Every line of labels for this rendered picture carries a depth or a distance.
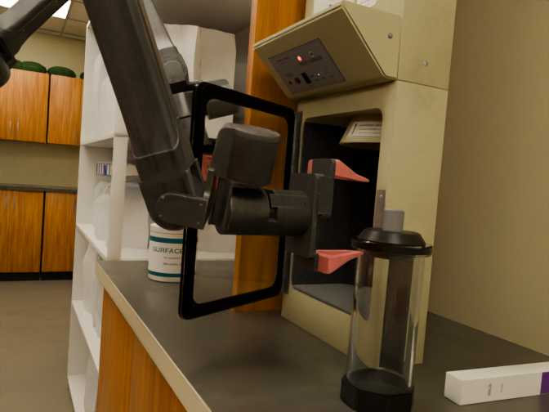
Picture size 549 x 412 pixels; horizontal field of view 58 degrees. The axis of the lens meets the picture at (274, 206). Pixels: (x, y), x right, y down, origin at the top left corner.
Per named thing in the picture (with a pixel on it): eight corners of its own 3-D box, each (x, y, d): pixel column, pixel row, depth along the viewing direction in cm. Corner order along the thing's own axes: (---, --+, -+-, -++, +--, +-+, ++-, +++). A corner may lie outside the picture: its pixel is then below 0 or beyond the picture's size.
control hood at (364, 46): (296, 100, 108) (301, 54, 107) (398, 79, 79) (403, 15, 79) (248, 93, 103) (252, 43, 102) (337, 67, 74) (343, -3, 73)
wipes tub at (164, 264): (186, 272, 150) (189, 222, 149) (200, 282, 138) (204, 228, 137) (142, 273, 144) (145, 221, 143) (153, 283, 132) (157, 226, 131)
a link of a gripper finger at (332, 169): (384, 163, 64) (322, 157, 60) (379, 220, 64) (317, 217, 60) (353, 164, 70) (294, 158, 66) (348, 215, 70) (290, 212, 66)
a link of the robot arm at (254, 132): (169, 198, 64) (153, 220, 55) (183, 108, 60) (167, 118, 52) (261, 216, 64) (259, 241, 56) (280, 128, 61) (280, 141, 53)
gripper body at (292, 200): (328, 174, 61) (274, 169, 57) (322, 258, 61) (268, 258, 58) (302, 173, 66) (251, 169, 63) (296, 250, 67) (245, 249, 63)
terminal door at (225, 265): (280, 295, 108) (295, 109, 106) (180, 322, 83) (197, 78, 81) (278, 294, 109) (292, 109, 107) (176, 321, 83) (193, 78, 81)
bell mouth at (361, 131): (390, 152, 109) (392, 127, 108) (453, 150, 93) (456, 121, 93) (321, 144, 101) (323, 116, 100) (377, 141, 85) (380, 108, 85)
